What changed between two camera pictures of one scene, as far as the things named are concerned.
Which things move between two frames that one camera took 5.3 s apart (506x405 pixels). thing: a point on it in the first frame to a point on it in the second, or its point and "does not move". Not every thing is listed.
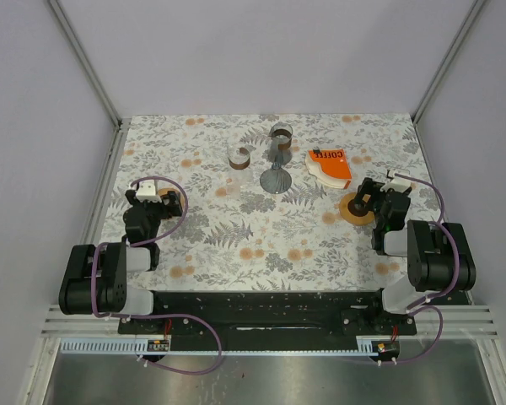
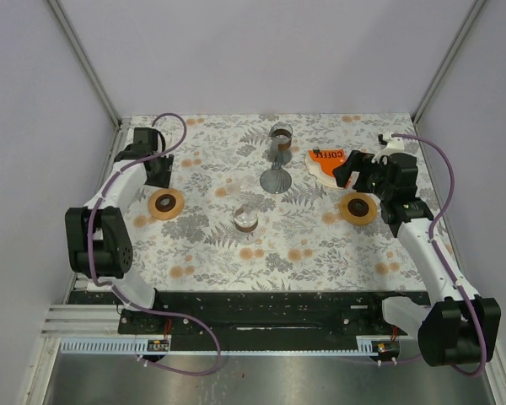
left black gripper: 169,211 to 163,180
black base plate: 268,315 does not move
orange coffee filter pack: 329,167 does not move
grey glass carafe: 281,141 does not move
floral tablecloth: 266,198 does not move
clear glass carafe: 239,158 to 244,221
